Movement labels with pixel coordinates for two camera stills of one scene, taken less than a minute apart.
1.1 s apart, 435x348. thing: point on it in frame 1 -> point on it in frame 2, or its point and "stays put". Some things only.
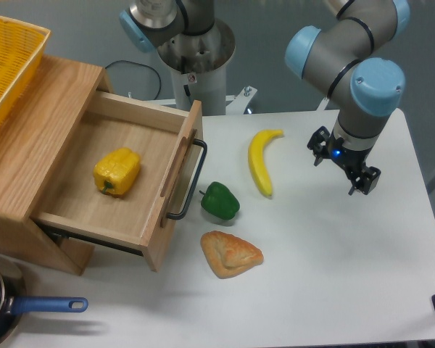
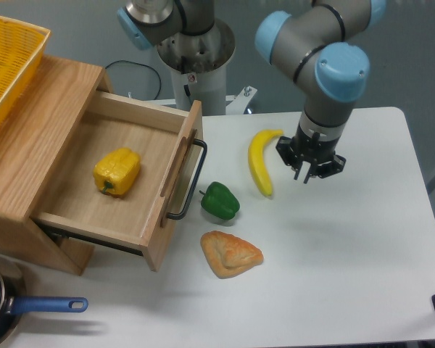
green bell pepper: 219,201 stays put
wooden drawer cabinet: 22,154 stays put
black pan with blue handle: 6,301 stays put
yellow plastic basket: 14,50 stays put
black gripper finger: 318,144 -> 298,171
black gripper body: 363,178 -> 317,154
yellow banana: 257,165 stays put
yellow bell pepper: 115,172 stays put
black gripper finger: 366,182 -> 307,178
